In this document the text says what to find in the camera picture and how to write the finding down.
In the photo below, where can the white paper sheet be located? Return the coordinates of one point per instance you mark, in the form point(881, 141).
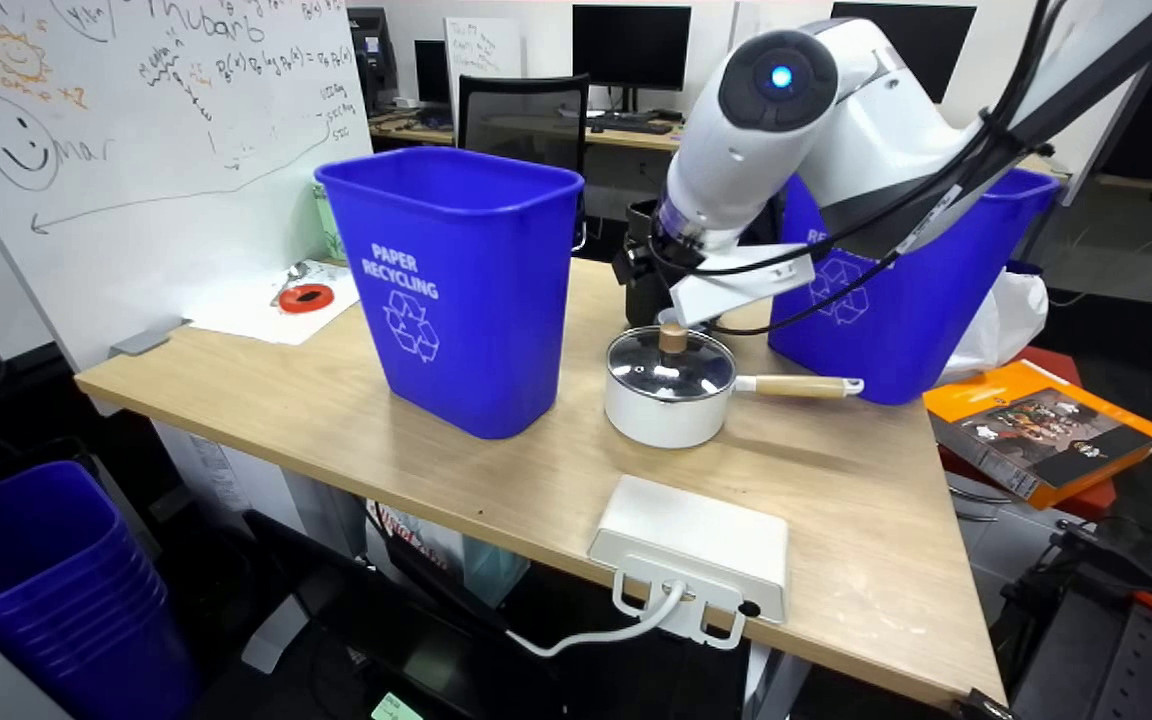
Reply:
point(246, 315)

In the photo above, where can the black keyboard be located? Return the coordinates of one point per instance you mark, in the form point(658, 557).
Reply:
point(631, 126)

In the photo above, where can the orange cardboard box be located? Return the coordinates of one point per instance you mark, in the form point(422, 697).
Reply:
point(1046, 430)

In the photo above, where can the wooden desk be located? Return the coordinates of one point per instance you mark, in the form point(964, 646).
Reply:
point(636, 138)

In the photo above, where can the black office chair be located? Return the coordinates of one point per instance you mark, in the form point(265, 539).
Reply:
point(521, 125)

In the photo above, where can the stack of blue bins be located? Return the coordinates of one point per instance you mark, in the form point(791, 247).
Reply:
point(46, 590)

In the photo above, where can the white power box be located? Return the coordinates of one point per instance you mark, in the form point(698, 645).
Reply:
point(696, 545)

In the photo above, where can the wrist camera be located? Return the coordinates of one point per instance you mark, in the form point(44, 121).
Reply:
point(736, 285)

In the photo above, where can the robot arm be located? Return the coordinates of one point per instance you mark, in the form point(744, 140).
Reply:
point(751, 140)

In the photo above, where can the small whiteboard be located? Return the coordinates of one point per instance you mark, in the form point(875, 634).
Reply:
point(481, 50)

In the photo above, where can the green packet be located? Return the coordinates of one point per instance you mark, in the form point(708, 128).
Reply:
point(328, 225)

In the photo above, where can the glass lid with wooden knob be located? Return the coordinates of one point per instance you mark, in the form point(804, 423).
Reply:
point(658, 365)

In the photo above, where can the black stand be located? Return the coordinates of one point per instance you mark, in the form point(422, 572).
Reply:
point(1086, 570)

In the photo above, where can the white plastic bag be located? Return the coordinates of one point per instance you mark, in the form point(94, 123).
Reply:
point(1011, 320)

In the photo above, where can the red tape roll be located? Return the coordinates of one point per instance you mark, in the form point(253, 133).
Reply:
point(306, 298)

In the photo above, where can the large whiteboard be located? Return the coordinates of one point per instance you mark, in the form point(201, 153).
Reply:
point(136, 150)

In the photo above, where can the black monitor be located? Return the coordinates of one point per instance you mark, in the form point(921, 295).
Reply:
point(921, 45)
point(431, 70)
point(631, 45)

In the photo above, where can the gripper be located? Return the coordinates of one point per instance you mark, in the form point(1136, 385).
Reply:
point(642, 285)

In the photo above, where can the blue paper recycling bin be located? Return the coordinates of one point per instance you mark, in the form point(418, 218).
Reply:
point(466, 310)
point(916, 310)

